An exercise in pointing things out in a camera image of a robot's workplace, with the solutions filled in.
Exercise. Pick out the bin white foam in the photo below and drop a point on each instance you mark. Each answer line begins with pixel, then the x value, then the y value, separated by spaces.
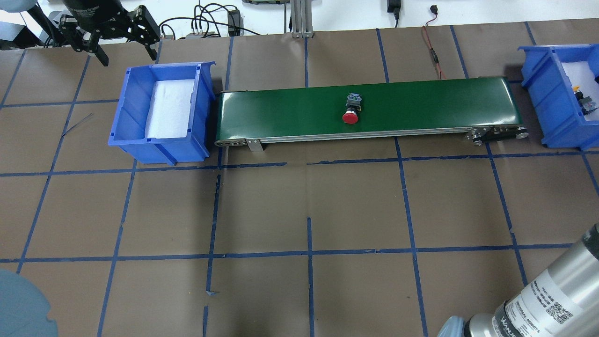
pixel 582 79
pixel 170 108

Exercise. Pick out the right blue bin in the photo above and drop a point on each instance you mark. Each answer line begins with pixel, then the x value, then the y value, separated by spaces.
pixel 562 123

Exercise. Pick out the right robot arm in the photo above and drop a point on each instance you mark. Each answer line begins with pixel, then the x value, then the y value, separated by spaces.
pixel 562 301

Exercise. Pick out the right bin white foam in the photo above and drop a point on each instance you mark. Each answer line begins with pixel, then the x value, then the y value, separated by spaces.
pixel 582 79

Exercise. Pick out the black power adapter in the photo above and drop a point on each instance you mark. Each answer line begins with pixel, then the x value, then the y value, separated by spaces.
pixel 234 22

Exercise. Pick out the left blue bin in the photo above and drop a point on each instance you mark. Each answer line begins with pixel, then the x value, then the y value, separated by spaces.
pixel 128 128

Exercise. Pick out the yellow push button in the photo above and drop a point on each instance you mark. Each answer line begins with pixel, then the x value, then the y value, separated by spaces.
pixel 586 104

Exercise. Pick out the left bin white foam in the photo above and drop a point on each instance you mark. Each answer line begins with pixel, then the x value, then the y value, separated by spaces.
pixel 170 108

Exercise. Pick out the red push button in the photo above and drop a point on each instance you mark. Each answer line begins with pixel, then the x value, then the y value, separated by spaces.
pixel 353 108

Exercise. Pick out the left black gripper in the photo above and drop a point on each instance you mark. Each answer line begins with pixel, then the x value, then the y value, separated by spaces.
pixel 95 12

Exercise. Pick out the aluminium frame post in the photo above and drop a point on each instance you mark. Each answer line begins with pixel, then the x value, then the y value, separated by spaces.
pixel 301 19

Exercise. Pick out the green conveyor belt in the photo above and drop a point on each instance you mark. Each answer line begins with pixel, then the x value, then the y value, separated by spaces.
pixel 483 109

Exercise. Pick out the blue bin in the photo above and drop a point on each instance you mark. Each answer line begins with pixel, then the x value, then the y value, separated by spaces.
pixel 128 128
pixel 562 123

